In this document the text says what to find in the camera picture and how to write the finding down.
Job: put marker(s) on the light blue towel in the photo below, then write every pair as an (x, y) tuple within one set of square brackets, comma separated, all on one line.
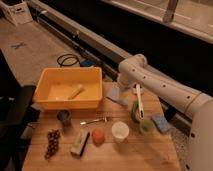
[(114, 95)]

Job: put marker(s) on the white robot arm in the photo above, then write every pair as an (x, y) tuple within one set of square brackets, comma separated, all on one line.
[(195, 104)]

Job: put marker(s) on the white paper cup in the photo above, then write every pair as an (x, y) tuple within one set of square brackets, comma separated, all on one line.
[(120, 131)]

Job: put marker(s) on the small grey metal cup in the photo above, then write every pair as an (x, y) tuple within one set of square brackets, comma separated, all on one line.
[(64, 117)]

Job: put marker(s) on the small green cup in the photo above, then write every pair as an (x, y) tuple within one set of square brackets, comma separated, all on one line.
[(146, 126)]

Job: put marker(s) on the yellow cylinder in bin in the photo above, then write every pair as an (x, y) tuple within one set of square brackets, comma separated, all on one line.
[(75, 92)]

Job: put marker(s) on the blue object on floor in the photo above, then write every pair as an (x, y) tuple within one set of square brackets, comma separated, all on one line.
[(87, 63)]

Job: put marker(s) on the metal fork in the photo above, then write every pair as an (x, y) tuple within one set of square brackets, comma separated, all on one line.
[(103, 119)]

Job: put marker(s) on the green curved toy vegetable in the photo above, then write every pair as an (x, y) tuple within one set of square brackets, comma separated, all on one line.
[(133, 112)]

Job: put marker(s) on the yellow plastic bin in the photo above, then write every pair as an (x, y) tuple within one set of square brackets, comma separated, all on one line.
[(56, 84)]

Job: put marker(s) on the white and black box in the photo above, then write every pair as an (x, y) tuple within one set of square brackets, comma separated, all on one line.
[(79, 143)]

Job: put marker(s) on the blue sponge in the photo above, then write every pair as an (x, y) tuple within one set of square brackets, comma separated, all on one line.
[(161, 123)]

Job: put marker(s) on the bunch of dark grapes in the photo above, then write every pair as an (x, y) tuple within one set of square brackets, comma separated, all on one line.
[(53, 137)]

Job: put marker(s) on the white crate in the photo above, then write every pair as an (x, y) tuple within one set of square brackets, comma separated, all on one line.
[(17, 14)]

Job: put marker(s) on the white handled brush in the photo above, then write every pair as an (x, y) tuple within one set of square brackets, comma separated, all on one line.
[(140, 105)]

